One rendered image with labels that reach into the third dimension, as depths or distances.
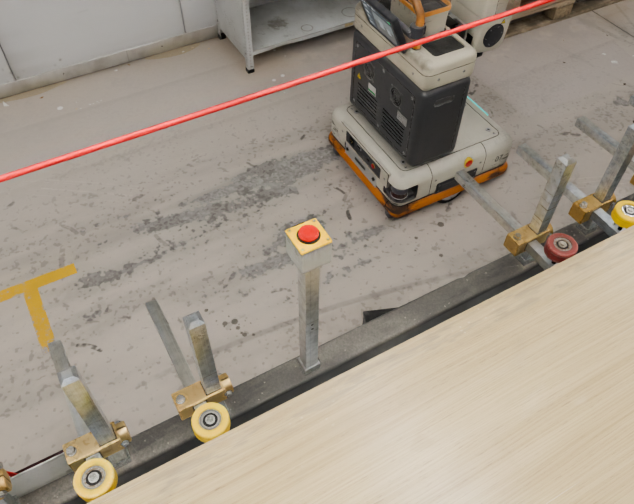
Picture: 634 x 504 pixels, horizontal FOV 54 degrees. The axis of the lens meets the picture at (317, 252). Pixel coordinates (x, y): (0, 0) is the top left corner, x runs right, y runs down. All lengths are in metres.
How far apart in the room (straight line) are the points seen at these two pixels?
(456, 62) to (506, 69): 1.50
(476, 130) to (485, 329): 1.64
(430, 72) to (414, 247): 0.81
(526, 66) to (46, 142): 2.75
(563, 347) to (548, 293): 0.15
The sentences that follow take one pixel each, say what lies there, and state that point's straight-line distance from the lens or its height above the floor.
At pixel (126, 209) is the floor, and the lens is 3.07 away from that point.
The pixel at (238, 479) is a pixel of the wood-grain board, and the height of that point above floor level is 0.90.
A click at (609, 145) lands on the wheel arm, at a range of 2.21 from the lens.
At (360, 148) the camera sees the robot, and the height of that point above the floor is 0.25.
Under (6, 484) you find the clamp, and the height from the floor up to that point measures 0.86.
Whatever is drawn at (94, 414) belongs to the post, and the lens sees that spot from 1.37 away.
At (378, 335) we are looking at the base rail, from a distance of 1.71.
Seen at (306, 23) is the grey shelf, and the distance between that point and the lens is 3.96.
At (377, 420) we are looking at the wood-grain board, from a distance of 1.37.
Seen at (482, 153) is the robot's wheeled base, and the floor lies 0.26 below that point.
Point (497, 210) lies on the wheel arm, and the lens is 1.89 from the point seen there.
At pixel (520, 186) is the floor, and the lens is 3.22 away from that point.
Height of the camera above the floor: 2.15
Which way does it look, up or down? 51 degrees down
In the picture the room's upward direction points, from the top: 1 degrees clockwise
